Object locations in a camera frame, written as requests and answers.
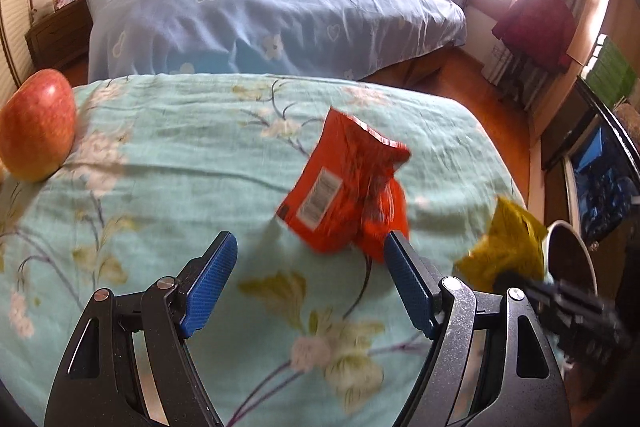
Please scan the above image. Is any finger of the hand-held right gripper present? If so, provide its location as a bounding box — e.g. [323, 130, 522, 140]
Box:
[492, 271, 540, 305]

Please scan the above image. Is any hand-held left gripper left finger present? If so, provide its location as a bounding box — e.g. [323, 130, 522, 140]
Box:
[44, 231, 239, 427]

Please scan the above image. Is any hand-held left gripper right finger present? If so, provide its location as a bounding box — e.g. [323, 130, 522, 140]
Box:
[384, 230, 571, 427]

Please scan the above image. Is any yellow snack packet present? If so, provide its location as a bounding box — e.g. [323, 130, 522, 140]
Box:
[454, 197, 550, 290]

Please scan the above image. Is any orange snack packet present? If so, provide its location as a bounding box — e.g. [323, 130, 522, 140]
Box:
[275, 106, 412, 265]

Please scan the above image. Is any light green floral blanket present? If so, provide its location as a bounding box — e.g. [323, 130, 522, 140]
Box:
[0, 74, 528, 427]

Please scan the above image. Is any black television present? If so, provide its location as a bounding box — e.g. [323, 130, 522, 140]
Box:
[542, 77, 640, 248]

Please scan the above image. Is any stack of green boxes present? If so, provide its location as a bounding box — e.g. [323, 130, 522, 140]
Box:
[585, 38, 638, 105]

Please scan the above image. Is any red yellow apple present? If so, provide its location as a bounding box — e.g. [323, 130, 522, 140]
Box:
[0, 68, 78, 182]

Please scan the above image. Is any dark red jacket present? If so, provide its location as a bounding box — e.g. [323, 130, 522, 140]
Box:
[491, 0, 576, 75]

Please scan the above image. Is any bed with blue sheet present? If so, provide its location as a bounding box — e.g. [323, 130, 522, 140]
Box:
[86, 0, 467, 82]

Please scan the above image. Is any wooden nightstand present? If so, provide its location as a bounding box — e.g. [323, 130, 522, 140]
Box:
[25, 0, 93, 72]

